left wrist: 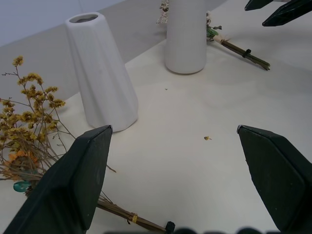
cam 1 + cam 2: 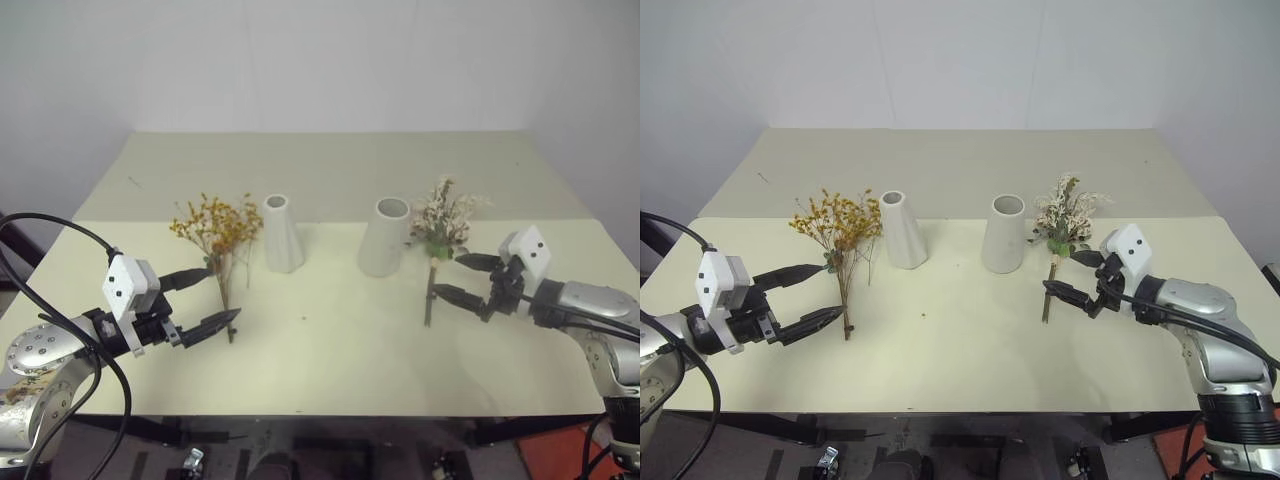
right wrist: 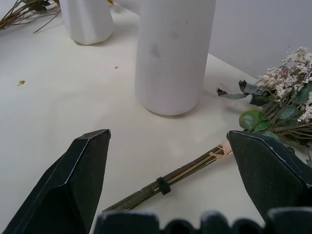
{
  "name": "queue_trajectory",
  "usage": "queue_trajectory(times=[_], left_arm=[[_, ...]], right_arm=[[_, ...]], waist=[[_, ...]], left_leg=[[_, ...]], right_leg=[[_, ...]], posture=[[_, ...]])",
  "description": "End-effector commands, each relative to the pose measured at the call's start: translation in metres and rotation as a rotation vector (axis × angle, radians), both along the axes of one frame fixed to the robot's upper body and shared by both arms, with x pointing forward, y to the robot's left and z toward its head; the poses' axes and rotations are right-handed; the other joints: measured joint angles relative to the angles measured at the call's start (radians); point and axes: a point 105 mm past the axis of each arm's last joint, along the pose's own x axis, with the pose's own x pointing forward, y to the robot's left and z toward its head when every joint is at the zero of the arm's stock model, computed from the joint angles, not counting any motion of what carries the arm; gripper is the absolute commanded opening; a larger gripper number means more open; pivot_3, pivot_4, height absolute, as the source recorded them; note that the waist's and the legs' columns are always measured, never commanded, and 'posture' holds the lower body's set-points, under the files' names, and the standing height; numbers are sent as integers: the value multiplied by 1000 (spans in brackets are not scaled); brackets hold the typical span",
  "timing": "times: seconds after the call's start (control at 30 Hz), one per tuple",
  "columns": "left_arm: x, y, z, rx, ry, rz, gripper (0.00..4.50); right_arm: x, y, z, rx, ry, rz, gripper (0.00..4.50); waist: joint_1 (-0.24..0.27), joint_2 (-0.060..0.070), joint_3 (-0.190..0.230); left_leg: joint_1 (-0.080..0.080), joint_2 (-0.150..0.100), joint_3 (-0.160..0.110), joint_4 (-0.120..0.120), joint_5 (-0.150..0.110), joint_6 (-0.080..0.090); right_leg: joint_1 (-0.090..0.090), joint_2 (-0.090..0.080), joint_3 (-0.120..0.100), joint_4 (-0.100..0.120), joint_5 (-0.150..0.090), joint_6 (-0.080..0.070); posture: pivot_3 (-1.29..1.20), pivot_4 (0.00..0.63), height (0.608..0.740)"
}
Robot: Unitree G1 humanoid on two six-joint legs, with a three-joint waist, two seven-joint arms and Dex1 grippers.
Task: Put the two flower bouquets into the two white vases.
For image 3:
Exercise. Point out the tall white cylindrical vase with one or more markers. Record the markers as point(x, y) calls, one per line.
point(171, 54)

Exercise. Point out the white faceted vase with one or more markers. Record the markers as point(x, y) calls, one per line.
point(87, 20)

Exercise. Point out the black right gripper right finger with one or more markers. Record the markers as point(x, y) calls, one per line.
point(265, 175)

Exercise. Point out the brown dried twig bouquet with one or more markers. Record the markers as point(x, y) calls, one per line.
point(26, 11)

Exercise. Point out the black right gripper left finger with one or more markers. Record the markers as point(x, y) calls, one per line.
point(70, 180)

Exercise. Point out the white dried flower bouquet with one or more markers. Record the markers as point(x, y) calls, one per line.
point(273, 107)

